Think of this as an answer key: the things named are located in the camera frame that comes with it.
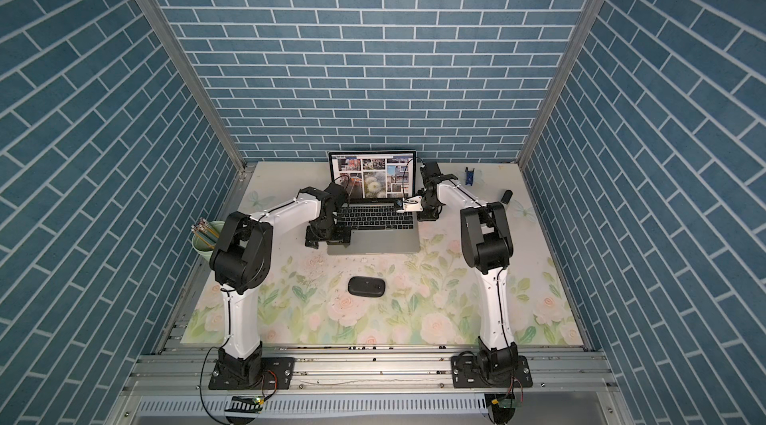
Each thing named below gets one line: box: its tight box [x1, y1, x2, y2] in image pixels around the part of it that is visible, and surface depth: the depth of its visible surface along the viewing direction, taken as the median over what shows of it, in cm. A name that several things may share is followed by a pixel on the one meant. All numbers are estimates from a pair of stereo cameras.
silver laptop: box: [327, 150, 421, 256], surface depth 104 cm
